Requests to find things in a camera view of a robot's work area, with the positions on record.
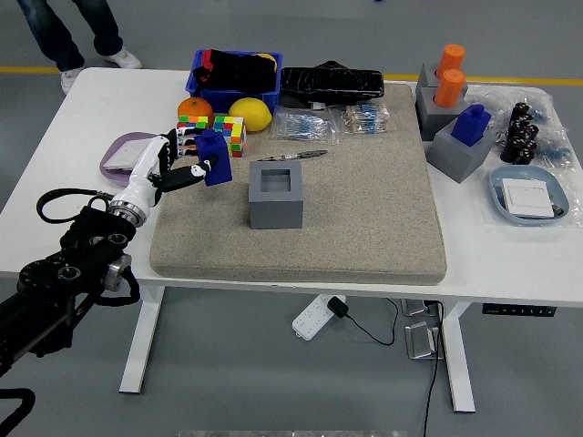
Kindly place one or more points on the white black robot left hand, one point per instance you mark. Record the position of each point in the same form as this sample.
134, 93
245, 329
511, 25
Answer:
141, 177

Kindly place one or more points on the blue seal stamp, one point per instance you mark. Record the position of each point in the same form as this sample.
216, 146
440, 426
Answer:
214, 143
471, 125

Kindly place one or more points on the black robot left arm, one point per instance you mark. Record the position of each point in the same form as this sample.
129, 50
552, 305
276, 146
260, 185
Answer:
68, 273

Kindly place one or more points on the grey square seal holder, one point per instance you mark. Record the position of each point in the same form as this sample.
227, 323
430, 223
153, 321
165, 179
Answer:
275, 214
451, 159

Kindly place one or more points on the purple tray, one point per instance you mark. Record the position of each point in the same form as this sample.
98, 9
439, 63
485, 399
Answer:
109, 174

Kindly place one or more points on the colourful puzzle cube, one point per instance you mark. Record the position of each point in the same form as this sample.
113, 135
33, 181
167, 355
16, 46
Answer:
234, 132
193, 122

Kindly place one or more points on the orange fruit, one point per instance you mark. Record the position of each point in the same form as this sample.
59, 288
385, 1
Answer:
196, 109

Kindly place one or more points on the blue plastic bin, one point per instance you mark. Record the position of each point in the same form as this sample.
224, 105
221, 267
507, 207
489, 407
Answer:
237, 96

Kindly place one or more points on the yellow lemon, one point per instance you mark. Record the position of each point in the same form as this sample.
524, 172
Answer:
250, 114

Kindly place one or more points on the black cloth bundle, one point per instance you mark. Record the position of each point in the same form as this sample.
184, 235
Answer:
237, 73

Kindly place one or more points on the white table leg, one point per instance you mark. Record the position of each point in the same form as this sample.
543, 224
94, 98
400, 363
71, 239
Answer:
457, 364
141, 337

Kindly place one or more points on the clear bag of blue resistors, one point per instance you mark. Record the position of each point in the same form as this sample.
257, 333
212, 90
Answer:
303, 125

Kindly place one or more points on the yellow item in bin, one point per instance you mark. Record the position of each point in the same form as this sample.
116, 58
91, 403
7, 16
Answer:
266, 56

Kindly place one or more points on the person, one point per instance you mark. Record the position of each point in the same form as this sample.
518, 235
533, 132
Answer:
45, 27

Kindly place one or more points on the black keyboard in plastic wrap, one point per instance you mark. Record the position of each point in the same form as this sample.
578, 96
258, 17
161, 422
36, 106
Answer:
328, 84

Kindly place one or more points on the grey-brown table mat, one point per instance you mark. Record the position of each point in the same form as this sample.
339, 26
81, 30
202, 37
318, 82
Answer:
355, 218

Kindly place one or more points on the white power strip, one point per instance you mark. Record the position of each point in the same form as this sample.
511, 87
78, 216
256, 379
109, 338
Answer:
309, 318

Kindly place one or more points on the clear bag of mixed resistors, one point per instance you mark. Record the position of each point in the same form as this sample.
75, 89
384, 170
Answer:
364, 117

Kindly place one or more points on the black power adapter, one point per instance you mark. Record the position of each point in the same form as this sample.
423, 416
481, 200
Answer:
338, 306

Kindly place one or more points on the black robot body part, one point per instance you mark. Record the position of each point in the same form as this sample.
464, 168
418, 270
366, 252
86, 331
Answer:
28, 403

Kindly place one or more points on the grey round-hole holder block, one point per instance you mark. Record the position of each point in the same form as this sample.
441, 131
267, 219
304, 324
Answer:
427, 77
430, 118

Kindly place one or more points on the orange cylinder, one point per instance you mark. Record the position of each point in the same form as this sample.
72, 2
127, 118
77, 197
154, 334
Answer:
452, 59
450, 88

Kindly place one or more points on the light blue tray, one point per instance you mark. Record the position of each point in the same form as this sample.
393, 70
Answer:
498, 200

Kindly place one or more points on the black table control panel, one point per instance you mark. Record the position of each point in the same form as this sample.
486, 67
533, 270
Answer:
519, 311

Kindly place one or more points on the clear bags of blue components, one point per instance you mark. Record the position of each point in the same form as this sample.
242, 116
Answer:
555, 152

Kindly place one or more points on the small green circuit part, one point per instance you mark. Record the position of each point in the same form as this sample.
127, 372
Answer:
558, 208

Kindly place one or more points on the metal floor bracket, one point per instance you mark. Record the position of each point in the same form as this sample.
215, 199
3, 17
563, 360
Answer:
416, 307
421, 341

